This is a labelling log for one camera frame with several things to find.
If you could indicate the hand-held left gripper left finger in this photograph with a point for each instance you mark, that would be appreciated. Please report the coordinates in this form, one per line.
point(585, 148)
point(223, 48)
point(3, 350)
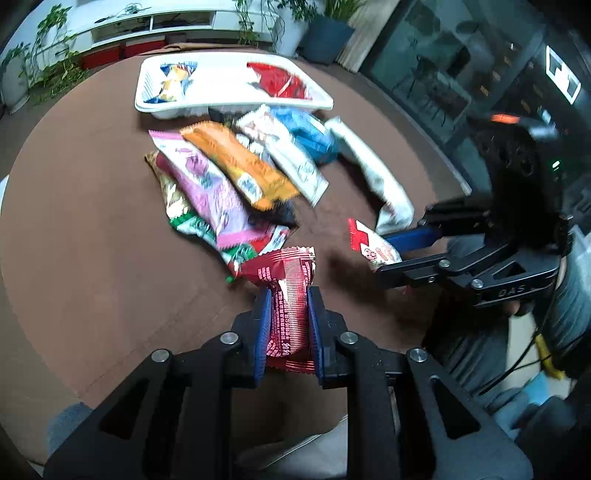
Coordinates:
point(261, 330)

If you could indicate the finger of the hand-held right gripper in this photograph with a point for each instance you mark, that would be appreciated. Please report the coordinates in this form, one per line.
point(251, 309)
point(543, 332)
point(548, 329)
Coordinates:
point(415, 239)
point(461, 267)

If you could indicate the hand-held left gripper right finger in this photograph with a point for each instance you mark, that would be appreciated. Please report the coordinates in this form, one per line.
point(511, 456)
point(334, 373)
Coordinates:
point(316, 334)

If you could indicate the red foil snack packet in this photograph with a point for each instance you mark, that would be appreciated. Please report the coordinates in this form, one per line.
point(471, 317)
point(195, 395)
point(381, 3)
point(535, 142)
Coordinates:
point(287, 304)

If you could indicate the small red white packet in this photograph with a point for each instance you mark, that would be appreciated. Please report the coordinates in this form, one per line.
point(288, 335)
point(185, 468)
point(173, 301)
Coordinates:
point(374, 249)

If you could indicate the white bread packet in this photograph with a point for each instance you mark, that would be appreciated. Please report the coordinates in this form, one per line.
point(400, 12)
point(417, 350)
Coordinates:
point(374, 170)

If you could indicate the black snack packet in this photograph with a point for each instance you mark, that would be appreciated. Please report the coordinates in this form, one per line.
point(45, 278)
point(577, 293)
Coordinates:
point(219, 114)
point(282, 214)

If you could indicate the light blue snack packet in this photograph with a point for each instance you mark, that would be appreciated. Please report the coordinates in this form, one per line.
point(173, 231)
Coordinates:
point(309, 134)

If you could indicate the white plastic tray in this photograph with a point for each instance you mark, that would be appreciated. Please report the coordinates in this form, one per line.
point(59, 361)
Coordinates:
point(221, 74)

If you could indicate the person's right forearm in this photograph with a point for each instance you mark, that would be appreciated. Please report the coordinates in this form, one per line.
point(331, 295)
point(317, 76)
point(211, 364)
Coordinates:
point(575, 304)

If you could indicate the person's grey-clad leg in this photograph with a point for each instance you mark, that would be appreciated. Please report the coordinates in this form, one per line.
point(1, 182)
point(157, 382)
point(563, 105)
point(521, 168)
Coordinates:
point(466, 341)

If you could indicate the green red snack packet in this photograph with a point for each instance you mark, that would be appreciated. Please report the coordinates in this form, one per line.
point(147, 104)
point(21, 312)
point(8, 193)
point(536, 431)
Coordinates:
point(240, 256)

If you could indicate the glass sliding door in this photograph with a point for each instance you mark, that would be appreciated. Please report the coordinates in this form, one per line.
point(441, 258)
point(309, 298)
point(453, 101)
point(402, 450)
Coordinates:
point(443, 69)

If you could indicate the pink snack packet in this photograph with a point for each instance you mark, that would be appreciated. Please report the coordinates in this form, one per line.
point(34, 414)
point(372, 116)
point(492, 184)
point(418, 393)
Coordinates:
point(203, 189)

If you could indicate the white packet pink print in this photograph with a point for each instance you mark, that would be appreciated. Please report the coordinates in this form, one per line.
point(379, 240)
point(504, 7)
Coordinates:
point(286, 152)

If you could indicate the gold snack packet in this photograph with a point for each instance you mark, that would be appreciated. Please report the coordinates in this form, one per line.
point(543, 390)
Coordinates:
point(168, 194)

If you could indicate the orange snack packet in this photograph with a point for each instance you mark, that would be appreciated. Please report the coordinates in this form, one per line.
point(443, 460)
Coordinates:
point(240, 166)

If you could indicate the brown tablecloth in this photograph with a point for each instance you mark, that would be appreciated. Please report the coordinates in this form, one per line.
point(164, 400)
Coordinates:
point(92, 207)

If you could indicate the red packet white lettering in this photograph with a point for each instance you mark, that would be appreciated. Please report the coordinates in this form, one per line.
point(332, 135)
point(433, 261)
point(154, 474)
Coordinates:
point(279, 81)

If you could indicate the beige curtain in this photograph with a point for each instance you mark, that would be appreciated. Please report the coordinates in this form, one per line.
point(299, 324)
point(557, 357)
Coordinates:
point(369, 32)

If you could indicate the dark grey square planter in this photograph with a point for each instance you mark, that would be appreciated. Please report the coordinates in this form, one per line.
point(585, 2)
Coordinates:
point(325, 41)

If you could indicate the tall white plant pot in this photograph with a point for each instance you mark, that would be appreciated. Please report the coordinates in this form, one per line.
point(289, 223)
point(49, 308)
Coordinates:
point(292, 32)

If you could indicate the grass-like green plant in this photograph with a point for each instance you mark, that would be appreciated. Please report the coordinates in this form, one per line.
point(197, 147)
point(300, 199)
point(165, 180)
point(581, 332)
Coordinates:
point(341, 8)

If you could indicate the blue yellow candy packet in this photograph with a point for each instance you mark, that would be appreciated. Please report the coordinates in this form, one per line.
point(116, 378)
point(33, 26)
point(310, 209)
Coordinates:
point(171, 83)

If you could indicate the trailing green plant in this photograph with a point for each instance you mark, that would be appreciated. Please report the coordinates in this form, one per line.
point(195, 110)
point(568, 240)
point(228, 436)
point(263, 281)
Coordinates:
point(249, 23)

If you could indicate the red storage box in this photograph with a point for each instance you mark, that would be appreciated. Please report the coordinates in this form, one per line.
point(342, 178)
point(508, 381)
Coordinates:
point(144, 47)

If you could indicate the white TV cabinet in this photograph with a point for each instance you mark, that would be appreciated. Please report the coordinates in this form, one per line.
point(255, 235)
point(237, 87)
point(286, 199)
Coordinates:
point(184, 21)

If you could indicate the leafy plant in white pot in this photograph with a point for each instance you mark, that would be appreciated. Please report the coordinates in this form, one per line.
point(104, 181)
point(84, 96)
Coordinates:
point(51, 60)

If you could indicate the round white plant pot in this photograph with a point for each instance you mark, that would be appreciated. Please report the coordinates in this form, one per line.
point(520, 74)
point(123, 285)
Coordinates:
point(11, 87)

